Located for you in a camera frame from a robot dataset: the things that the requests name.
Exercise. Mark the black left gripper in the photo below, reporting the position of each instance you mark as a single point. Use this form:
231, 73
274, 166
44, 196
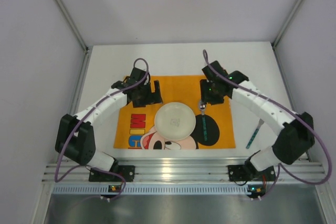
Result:
146, 100

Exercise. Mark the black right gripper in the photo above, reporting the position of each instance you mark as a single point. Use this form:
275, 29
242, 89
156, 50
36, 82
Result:
211, 98

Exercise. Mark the teal handled spoon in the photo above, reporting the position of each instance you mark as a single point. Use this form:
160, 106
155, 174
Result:
202, 108

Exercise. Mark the orange Mickey Mouse placemat cloth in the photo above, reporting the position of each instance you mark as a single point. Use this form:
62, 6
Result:
136, 128

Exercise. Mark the cream round plate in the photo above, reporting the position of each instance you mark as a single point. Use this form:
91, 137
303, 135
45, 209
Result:
175, 121

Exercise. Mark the teal handled fork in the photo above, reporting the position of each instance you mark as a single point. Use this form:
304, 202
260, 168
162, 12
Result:
260, 123

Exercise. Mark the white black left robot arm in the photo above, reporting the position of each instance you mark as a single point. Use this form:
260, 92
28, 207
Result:
76, 134

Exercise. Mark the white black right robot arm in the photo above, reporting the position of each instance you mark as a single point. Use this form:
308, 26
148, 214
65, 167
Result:
293, 131

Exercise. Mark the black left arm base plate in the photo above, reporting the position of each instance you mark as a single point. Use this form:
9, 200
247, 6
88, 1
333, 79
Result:
126, 171

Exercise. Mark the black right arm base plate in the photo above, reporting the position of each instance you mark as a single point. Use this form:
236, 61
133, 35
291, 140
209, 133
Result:
240, 176

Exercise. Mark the slotted grey cable duct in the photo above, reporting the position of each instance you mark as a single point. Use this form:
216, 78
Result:
162, 189

